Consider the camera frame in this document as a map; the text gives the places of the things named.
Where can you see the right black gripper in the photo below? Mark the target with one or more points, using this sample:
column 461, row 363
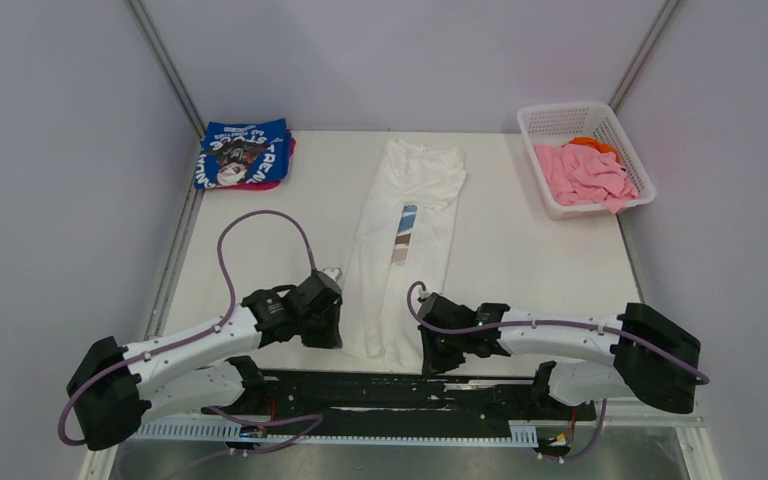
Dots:
column 434, row 364

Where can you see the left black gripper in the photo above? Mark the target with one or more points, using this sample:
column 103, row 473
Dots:
column 332, row 338

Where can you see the white printed t-shirt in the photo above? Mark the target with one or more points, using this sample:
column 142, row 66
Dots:
column 404, row 234

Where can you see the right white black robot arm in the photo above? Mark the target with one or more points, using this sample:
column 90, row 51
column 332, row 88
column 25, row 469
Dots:
column 636, row 353

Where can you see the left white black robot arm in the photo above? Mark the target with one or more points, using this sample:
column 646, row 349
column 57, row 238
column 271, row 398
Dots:
column 116, row 388

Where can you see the blue folded printed t-shirt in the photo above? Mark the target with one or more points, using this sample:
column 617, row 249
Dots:
column 240, row 153

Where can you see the pink crumpled t-shirt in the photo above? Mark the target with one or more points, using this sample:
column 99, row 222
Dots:
column 580, row 174

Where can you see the white plastic basket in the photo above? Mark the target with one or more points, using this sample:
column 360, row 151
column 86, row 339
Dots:
column 556, row 124

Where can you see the orange t-shirt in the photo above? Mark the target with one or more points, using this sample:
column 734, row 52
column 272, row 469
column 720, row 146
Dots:
column 596, row 145

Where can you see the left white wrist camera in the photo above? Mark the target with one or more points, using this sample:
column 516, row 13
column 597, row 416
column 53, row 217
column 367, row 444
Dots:
column 333, row 272

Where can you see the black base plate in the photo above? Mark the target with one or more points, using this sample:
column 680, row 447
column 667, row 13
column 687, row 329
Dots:
column 388, row 403

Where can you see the white slotted cable duct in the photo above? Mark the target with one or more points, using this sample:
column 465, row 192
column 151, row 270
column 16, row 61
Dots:
column 213, row 429

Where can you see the aluminium frame rail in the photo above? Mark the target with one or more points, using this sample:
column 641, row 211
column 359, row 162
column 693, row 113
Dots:
column 627, row 440

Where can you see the left corner aluminium post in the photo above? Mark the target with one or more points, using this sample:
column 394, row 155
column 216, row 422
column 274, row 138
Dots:
column 160, row 52

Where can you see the corner aluminium post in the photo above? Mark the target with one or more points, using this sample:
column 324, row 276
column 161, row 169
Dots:
column 645, row 50
column 160, row 52

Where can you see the right corner aluminium post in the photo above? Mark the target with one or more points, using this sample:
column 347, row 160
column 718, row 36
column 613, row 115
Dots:
column 645, row 50

